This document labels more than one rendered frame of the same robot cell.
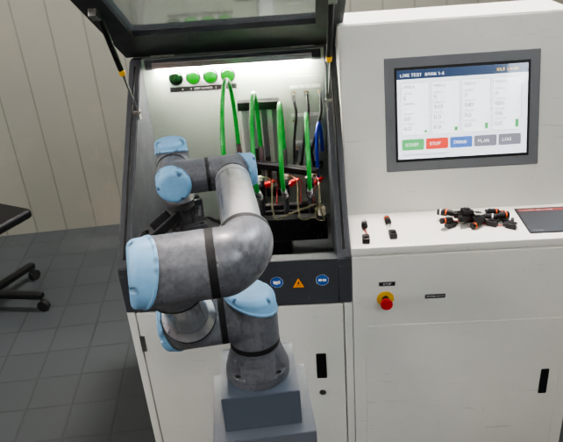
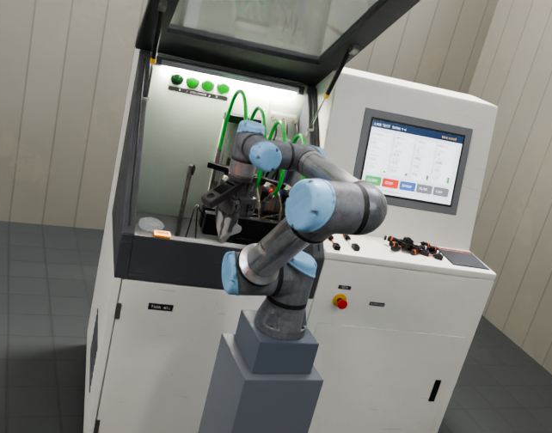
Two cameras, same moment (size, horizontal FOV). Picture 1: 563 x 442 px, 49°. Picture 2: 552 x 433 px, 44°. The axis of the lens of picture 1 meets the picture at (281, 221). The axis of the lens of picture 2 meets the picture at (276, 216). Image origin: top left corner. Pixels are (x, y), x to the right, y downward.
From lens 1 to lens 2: 0.92 m
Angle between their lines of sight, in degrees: 21
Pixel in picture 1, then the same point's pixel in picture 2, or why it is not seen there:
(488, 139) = (426, 188)
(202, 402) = (150, 379)
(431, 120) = (389, 164)
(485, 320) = (407, 331)
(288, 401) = (308, 351)
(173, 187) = (269, 158)
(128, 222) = (134, 193)
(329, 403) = not seen: hidden behind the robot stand
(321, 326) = not seen: hidden behind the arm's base
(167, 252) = (340, 191)
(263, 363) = (297, 317)
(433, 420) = (344, 418)
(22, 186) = not seen: outside the picture
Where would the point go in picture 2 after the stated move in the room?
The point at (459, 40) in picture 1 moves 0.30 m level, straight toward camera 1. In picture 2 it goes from (420, 108) to (438, 124)
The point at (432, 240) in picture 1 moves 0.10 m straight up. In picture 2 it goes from (386, 257) to (394, 232)
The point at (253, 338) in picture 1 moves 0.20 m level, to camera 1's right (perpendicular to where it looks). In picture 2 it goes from (297, 293) to (363, 298)
